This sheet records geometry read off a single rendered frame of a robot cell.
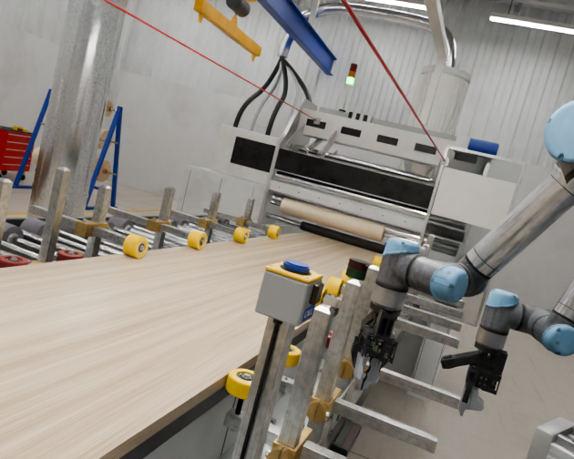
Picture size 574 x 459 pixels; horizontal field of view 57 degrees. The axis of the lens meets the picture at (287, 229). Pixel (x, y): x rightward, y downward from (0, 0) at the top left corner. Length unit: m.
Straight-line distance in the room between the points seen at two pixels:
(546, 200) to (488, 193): 2.57
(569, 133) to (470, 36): 9.62
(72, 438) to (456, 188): 3.20
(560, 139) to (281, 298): 0.57
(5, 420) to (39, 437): 0.07
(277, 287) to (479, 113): 9.67
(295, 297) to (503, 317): 0.87
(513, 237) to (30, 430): 0.96
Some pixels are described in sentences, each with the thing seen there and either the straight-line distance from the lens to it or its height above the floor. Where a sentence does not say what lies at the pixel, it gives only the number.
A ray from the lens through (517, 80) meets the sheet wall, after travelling 10.48.
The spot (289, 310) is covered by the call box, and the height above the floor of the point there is 1.17.
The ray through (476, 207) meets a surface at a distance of 3.75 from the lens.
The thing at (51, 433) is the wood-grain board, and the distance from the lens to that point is 0.90.
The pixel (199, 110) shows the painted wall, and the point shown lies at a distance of 11.46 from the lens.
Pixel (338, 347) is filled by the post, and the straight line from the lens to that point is 1.30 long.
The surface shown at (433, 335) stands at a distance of 1.82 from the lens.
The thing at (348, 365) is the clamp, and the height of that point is 0.86.
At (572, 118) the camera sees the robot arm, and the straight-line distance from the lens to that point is 1.05.
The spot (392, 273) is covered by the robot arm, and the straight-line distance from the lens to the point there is 1.19.
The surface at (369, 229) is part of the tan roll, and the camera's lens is 3.86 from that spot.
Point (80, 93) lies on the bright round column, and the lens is 5.09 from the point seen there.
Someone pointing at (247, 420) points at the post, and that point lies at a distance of 0.84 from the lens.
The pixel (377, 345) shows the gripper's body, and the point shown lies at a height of 1.03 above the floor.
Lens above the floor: 1.37
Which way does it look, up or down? 7 degrees down
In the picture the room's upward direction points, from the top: 14 degrees clockwise
